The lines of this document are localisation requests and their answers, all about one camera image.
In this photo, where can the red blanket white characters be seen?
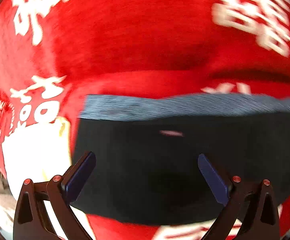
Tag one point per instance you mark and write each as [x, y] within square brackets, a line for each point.
[54, 53]

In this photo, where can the cream white cloth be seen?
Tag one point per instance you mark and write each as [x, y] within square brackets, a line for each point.
[39, 152]

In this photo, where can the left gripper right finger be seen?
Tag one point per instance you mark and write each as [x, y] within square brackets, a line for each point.
[261, 220]

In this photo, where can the dark navy pants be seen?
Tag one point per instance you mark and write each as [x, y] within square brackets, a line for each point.
[147, 150]

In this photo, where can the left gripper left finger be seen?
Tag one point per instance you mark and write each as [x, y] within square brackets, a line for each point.
[31, 220]

